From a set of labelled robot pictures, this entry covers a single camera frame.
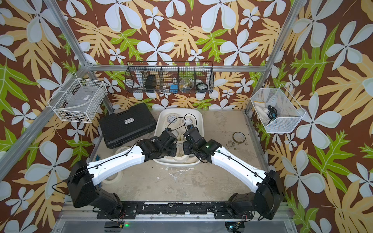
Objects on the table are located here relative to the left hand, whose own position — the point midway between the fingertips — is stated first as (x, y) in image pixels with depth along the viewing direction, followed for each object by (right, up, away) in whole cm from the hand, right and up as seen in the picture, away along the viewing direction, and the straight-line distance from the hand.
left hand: (176, 147), depth 81 cm
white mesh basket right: (+60, +18, -6) cm, 63 cm away
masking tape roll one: (-37, -4, +13) cm, 40 cm away
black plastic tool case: (-41, +9, +19) cm, 46 cm away
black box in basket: (-19, +41, +17) cm, 49 cm away
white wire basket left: (-56, +27, -1) cm, 62 cm away
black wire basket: (-5, +46, +17) cm, 49 cm away
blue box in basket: (-3, +36, +12) cm, 38 cm away
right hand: (+5, +2, -1) cm, 5 cm away
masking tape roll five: (-7, +18, +27) cm, 33 cm away
